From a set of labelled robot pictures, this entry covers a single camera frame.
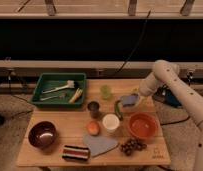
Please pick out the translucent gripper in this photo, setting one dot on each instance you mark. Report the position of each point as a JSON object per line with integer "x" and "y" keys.
{"x": 139, "y": 101}

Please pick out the blue sponge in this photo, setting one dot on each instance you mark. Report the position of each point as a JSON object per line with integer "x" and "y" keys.
{"x": 128, "y": 100}

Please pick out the red bowl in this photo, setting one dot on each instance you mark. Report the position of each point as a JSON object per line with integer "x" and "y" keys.
{"x": 142, "y": 126}

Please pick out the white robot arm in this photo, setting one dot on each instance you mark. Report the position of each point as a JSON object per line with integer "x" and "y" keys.
{"x": 166, "y": 73}

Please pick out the dark purple bowl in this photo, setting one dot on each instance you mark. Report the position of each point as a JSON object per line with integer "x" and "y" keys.
{"x": 42, "y": 134}

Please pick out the green cucumber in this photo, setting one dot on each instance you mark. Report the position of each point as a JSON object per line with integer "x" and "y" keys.
{"x": 117, "y": 110}

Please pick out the green plastic cup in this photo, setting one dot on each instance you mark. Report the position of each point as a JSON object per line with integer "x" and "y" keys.
{"x": 105, "y": 92}

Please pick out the white cup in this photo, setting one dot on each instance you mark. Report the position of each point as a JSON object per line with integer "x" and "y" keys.
{"x": 110, "y": 122}

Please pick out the bunch of grapes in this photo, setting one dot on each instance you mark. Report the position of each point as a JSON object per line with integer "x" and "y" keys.
{"x": 132, "y": 145}

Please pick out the dark metal cup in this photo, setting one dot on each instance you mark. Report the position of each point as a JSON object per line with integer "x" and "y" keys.
{"x": 93, "y": 107}

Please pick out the orange fruit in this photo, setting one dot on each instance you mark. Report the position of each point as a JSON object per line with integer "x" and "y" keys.
{"x": 93, "y": 128}

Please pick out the grey cloth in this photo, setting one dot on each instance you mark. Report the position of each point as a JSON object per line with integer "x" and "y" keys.
{"x": 99, "y": 144}

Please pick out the white brush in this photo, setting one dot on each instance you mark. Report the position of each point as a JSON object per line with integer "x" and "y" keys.
{"x": 69, "y": 84}

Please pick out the metal fork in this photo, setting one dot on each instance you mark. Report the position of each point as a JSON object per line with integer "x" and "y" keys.
{"x": 52, "y": 97}

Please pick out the striped rectangular plate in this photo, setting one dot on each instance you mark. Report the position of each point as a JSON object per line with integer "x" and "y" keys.
{"x": 75, "y": 153}

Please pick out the green plastic tray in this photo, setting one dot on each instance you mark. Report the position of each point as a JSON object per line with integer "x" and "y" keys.
{"x": 60, "y": 90}

